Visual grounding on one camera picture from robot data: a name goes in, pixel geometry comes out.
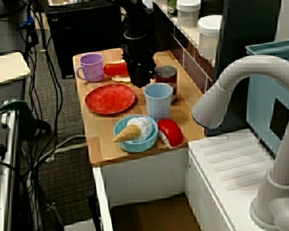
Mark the white toy sink unit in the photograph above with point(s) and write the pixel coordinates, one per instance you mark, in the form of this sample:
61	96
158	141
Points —
231	149

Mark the grey toy faucet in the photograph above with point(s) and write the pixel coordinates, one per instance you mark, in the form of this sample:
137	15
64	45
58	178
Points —
231	72

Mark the green labelled can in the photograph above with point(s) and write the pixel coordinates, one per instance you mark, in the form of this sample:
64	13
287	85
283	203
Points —
172	9

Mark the purple plastic mug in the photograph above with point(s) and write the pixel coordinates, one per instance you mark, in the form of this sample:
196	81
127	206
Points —
91	69

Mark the light blue bowl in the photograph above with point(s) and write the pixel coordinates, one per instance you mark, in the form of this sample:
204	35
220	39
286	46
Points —
137	146

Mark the teal plastic bin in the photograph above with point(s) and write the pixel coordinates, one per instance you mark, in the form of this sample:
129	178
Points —
257	101

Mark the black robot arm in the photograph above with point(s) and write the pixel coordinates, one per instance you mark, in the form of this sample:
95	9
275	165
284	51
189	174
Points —
137	16

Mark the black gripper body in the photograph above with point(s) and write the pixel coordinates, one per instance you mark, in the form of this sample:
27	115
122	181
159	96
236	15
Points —
138	51

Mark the red and white toy sushi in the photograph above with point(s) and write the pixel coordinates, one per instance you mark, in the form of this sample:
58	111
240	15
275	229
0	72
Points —
171	131

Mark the light blue plastic tumbler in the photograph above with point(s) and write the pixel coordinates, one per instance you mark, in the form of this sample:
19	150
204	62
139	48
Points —
159	106

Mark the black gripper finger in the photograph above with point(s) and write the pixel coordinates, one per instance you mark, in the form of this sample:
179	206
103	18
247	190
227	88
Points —
150	72
137	75

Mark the cream side table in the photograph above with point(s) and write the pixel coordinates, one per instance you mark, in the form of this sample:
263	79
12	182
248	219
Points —
7	67

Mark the aluminium frame rail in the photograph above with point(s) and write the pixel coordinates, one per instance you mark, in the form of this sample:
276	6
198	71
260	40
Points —
4	168

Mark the cream scalloped plate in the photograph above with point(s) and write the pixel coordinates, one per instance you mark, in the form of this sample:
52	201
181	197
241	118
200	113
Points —
120	79

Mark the black computer tower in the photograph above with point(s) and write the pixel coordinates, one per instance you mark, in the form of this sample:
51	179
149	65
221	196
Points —
86	36

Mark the red round plate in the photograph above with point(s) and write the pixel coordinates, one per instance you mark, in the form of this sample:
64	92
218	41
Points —
110	98

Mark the small white lidded jar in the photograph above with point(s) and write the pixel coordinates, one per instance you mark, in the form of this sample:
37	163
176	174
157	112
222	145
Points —
187	14

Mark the large white lidded jar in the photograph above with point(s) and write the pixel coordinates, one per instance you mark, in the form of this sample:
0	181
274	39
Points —
208	36

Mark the toy ice cream cone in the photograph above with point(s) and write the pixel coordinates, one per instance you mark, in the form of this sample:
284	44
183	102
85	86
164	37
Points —
127	132

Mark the tomato print tin can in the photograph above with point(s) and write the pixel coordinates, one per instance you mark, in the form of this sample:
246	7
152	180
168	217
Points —
168	77

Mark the red toy sausage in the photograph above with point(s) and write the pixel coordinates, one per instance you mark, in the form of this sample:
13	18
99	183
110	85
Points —
114	69

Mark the dark tiled backsplash with shelf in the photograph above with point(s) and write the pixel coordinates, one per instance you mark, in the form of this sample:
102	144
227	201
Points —
190	62

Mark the dark vertical post panel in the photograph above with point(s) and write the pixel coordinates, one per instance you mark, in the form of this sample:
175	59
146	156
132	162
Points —
243	24

